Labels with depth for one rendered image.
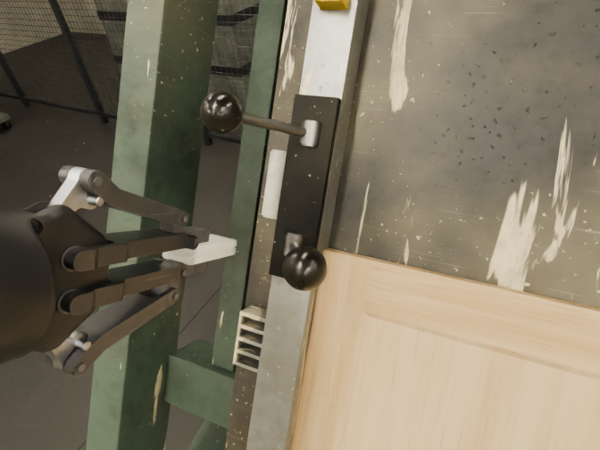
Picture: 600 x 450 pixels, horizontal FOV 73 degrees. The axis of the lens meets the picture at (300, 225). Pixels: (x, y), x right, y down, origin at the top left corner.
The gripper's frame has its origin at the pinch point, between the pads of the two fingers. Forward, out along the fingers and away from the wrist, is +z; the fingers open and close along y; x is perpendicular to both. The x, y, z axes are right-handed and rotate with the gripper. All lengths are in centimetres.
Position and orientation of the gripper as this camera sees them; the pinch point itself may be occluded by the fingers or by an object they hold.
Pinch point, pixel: (202, 247)
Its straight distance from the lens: 37.2
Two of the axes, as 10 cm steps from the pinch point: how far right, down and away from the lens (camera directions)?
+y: -1.5, 9.8, 1.3
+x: 9.1, 1.9, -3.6
